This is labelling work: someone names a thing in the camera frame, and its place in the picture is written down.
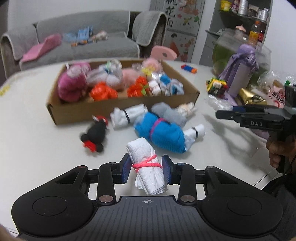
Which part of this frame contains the clear plastic bag bundle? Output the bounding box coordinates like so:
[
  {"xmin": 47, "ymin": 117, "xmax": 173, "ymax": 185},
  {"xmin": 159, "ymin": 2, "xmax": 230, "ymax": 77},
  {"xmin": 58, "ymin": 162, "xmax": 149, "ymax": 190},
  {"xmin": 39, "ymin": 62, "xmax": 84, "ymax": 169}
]
[{"xmin": 207, "ymin": 95, "xmax": 233, "ymax": 111}]

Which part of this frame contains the white roll pink band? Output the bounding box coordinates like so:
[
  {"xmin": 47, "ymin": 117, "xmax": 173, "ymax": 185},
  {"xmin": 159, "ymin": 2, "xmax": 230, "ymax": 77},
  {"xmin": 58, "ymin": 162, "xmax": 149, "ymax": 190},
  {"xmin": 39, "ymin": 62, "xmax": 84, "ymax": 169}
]
[{"xmin": 126, "ymin": 138, "xmax": 167, "ymax": 195}]

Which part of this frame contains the black haired doll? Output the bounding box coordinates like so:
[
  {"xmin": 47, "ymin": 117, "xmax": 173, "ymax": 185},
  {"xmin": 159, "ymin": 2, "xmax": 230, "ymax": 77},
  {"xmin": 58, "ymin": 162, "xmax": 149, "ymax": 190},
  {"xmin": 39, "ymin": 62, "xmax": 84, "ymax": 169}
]
[{"xmin": 80, "ymin": 115, "xmax": 108, "ymax": 153}]

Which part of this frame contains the white roll black band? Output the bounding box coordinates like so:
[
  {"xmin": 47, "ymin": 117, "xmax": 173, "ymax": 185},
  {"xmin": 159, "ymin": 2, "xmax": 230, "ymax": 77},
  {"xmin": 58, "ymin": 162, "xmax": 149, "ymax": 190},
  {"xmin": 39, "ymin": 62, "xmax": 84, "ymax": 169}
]
[
  {"xmin": 110, "ymin": 104, "xmax": 148, "ymax": 129},
  {"xmin": 183, "ymin": 124, "xmax": 206, "ymax": 151}
]

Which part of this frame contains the blue knit sock bundle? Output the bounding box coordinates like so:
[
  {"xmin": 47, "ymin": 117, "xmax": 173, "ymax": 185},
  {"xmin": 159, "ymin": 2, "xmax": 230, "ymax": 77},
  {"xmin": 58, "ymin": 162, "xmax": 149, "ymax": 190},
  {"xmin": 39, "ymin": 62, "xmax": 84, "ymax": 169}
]
[{"xmin": 133, "ymin": 112, "xmax": 186, "ymax": 154}]

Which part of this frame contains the light blue cloth bundle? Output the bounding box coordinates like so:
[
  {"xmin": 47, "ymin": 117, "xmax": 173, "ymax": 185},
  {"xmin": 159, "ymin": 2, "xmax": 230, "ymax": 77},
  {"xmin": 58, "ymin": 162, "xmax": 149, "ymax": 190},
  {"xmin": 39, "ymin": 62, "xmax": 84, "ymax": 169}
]
[{"xmin": 159, "ymin": 75, "xmax": 184, "ymax": 96}]

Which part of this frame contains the orange plastic bag bundle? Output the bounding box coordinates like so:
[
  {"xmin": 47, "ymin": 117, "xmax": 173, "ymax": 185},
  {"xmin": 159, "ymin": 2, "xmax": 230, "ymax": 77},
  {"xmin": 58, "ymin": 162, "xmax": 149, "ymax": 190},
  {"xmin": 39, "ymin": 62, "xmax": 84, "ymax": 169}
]
[{"xmin": 90, "ymin": 82, "xmax": 118, "ymax": 101}]

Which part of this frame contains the magenta plush toy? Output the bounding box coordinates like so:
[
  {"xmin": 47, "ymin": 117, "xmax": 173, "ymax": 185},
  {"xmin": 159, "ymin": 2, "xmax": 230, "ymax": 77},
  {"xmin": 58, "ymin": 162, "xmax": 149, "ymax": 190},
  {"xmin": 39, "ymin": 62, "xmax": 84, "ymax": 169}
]
[{"xmin": 57, "ymin": 62, "xmax": 91, "ymax": 102}]

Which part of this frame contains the pink fluffy pompom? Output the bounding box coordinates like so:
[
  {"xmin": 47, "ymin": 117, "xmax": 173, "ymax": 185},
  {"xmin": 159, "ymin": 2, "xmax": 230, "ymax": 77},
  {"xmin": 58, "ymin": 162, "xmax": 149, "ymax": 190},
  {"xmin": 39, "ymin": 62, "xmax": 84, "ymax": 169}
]
[
  {"xmin": 142, "ymin": 57, "xmax": 163, "ymax": 72},
  {"xmin": 122, "ymin": 68, "xmax": 142, "ymax": 88}
]

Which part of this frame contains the white cloth bundle blue band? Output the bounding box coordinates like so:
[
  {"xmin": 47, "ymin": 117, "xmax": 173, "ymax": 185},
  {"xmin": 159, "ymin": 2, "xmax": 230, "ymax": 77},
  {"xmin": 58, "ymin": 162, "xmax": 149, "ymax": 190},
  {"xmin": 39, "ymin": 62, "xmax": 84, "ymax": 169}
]
[{"xmin": 86, "ymin": 59, "xmax": 124, "ymax": 90}]

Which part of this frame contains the right hand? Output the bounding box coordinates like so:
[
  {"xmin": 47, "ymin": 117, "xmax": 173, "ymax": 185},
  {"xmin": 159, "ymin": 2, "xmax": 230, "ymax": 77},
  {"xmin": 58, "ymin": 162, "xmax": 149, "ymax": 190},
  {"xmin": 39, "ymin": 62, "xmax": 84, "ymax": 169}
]
[{"xmin": 266, "ymin": 136, "xmax": 295, "ymax": 173}]

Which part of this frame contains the pink snack packet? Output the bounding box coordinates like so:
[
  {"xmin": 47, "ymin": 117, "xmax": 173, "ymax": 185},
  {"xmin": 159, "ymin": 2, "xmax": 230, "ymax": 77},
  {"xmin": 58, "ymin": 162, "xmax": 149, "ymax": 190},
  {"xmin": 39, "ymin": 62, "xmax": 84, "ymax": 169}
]
[{"xmin": 266, "ymin": 86, "xmax": 285, "ymax": 108}]

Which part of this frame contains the gold snack bag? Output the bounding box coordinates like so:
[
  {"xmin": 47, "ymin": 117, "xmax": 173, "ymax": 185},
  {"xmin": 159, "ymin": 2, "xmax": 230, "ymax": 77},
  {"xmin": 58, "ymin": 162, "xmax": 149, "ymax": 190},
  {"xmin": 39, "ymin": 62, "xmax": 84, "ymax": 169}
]
[{"xmin": 238, "ymin": 88, "xmax": 267, "ymax": 105}]

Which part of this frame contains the multicolour block cube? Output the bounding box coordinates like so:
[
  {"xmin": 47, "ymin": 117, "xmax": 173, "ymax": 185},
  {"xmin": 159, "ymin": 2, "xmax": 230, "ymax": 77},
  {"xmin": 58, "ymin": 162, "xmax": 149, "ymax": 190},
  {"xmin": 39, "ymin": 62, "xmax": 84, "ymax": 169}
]
[{"xmin": 206, "ymin": 78, "xmax": 228, "ymax": 97}]

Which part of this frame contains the purple water bottle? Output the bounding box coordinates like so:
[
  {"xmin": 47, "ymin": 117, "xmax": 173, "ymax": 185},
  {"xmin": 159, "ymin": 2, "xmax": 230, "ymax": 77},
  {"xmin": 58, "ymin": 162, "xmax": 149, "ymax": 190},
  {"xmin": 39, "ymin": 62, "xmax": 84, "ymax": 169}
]
[{"xmin": 218, "ymin": 44, "xmax": 259, "ymax": 98}]

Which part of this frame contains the grey sock bundle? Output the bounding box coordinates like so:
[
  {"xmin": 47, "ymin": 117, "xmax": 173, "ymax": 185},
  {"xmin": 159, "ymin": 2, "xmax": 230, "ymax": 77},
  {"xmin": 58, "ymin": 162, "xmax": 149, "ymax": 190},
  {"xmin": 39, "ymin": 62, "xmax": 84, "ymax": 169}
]
[{"xmin": 151, "ymin": 102, "xmax": 187, "ymax": 128}]

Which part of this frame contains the white roll beige band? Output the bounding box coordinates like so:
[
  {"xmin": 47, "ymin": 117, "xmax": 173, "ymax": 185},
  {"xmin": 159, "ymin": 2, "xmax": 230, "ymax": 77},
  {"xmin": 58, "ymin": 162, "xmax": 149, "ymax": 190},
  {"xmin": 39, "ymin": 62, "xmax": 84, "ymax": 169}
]
[{"xmin": 177, "ymin": 102, "xmax": 197, "ymax": 118}]

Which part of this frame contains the blue orange block toy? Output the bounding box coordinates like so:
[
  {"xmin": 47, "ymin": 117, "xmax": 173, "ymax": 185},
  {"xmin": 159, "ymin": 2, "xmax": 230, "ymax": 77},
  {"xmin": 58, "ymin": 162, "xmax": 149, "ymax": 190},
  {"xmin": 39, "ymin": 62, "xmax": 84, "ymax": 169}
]
[{"xmin": 181, "ymin": 64, "xmax": 198, "ymax": 74}]

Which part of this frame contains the brown cardboard box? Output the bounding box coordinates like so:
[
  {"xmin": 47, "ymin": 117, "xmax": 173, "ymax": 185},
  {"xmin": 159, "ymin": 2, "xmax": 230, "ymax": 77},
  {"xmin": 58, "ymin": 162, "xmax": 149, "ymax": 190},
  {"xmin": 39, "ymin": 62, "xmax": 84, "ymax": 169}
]
[{"xmin": 46, "ymin": 61, "xmax": 200, "ymax": 126}]

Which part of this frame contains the glass fish bowl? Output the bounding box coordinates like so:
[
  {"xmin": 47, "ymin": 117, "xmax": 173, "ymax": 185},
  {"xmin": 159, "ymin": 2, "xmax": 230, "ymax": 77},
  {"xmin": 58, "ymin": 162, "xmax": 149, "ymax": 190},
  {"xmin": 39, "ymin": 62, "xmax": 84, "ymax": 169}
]
[{"xmin": 212, "ymin": 32, "xmax": 271, "ymax": 76}]

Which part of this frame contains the orange drink bottle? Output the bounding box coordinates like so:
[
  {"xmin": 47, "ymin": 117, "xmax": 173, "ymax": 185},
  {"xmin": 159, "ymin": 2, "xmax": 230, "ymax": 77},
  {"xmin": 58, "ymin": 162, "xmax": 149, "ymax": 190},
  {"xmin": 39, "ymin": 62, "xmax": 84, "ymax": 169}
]
[{"xmin": 248, "ymin": 21, "xmax": 260, "ymax": 47}]

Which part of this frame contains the grey shelf cabinet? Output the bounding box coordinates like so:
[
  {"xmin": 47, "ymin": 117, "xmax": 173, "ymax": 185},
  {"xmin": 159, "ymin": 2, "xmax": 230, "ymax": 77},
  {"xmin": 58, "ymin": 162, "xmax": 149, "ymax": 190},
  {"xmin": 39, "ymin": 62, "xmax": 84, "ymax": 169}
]
[{"xmin": 199, "ymin": 1, "xmax": 272, "ymax": 66}]

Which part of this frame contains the pink child chair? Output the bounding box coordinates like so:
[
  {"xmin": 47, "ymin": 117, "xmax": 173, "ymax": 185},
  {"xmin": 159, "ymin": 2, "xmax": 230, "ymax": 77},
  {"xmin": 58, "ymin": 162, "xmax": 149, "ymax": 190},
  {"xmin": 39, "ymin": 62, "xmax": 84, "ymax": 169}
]
[{"xmin": 150, "ymin": 46, "xmax": 177, "ymax": 61}]

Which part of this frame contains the flower poster board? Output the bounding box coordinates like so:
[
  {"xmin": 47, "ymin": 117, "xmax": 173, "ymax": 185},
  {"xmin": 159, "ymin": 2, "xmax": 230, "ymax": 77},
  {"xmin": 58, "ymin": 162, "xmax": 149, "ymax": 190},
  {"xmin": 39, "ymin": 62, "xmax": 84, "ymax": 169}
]
[{"xmin": 149, "ymin": 0, "xmax": 205, "ymax": 62}]

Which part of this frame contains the yellow item on table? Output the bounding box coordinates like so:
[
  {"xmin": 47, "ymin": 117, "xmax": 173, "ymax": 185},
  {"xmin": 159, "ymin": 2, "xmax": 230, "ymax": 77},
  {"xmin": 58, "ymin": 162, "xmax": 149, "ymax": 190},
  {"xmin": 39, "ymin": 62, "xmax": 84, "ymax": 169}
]
[{"xmin": 0, "ymin": 85, "xmax": 11, "ymax": 96}]

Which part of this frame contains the small plush on sofa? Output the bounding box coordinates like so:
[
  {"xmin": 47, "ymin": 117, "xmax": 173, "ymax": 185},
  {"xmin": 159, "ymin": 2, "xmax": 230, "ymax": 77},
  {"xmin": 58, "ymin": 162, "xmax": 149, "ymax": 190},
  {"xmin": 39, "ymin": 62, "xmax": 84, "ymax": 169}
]
[{"xmin": 92, "ymin": 31, "xmax": 108, "ymax": 42}]

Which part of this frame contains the grey sofa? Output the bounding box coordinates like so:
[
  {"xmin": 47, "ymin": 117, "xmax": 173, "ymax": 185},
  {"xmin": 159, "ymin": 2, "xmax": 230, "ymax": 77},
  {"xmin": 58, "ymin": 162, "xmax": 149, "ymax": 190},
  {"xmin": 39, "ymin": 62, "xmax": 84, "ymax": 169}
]
[{"xmin": 1, "ymin": 11, "xmax": 167, "ymax": 77}]

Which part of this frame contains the blue toy on sofa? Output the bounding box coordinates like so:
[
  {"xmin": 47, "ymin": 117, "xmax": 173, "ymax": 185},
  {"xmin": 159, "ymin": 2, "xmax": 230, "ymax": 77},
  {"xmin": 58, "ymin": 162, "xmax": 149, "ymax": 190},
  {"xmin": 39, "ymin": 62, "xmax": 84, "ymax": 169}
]
[{"xmin": 62, "ymin": 26, "xmax": 93, "ymax": 43}]

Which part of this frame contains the pink cushion on sofa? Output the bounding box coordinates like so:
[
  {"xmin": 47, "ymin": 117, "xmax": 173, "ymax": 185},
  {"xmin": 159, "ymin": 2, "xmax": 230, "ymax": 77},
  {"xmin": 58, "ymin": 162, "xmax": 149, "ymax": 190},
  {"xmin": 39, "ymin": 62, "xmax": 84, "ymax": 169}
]
[{"xmin": 21, "ymin": 34, "xmax": 62, "ymax": 62}]

